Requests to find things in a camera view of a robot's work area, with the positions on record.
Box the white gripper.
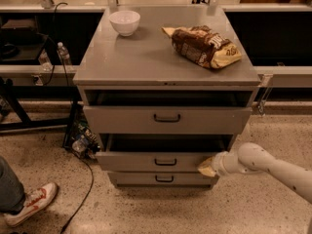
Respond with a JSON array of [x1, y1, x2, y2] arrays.
[[197, 152, 238, 177]]

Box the grey drawer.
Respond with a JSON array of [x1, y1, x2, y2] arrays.
[[95, 134, 235, 174], [84, 106, 252, 135], [108, 172, 218, 187]]

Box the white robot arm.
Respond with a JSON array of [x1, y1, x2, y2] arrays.
[[197, 142, 312, 204]]

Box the grey bottom drawer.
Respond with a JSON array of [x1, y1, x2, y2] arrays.
[[108, 172, 218, 187]]

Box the grey drawer cabinet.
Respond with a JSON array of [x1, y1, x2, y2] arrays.
[[72, 5, 262, 190]]

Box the grey top drawer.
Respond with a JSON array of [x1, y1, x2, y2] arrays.
[[84, 106, 252, 135]]

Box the brown yellow chip bag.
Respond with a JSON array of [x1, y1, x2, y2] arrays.
[[162, 25, 242, 69]]

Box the snack bags on floor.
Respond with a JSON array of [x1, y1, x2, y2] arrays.
[[69, 121, 100, 160]]

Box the white bowl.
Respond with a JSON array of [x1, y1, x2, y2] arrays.
[[108, 11, 140, 36]]

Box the white red sneaker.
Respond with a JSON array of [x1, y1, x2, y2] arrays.
[[4, 182, 58, 227]]

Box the clear water bottle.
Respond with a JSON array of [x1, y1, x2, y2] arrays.
[[58, 42, 72, 66]]

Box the blue jeans leg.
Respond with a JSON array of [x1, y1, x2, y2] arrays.
[[0, 156, 25, 215]]

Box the black floor cable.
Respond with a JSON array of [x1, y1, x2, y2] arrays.
[[59, 153, 96, 234]]

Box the black stand frame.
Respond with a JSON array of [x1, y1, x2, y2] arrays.
[[0, 78, 81, 148]]

